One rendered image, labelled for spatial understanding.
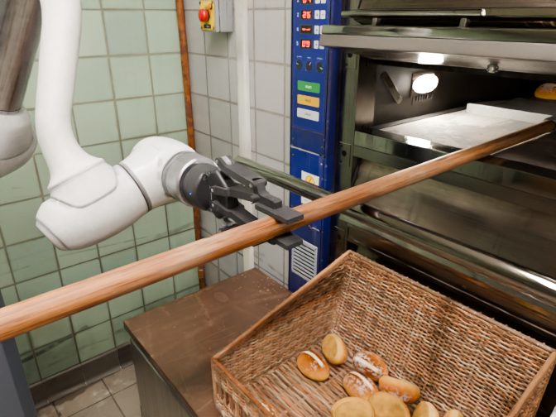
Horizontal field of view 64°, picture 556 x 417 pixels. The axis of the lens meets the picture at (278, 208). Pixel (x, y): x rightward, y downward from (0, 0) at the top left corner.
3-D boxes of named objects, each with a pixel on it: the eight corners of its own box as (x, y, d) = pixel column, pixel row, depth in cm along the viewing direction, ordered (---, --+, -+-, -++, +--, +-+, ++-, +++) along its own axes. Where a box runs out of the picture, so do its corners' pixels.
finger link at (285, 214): (270, 203, 64) (270, 198, 64) (304, 218, 59) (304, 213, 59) (254, 208, 63) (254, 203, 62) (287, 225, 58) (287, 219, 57)
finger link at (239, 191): (231, 189, 73) (230, 180, 72) (274, 198, 64) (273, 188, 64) (210, 194, 70) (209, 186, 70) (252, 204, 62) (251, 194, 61)
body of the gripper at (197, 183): (218, 155, 76) (251, 169, 70) (221, 201, 80) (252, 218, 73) (179, 164, 72) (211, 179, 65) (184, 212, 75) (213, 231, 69)
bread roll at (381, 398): (403, 434, 99) (408, 432, 103) (413, 405, 100) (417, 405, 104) (361, 412, 104) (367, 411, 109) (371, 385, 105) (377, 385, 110)
